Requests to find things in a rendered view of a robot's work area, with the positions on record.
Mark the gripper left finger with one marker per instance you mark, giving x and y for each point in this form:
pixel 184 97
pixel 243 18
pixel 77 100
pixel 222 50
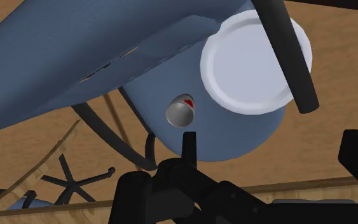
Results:
pixel 141 198

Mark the grey cup with red mark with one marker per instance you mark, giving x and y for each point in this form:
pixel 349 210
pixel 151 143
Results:
pixel 178 114

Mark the black rod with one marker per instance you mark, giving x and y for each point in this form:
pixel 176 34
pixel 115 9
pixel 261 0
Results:
pixel 287 52

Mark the white plate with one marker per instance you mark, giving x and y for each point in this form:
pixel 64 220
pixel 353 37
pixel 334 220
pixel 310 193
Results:
pixel 243 68

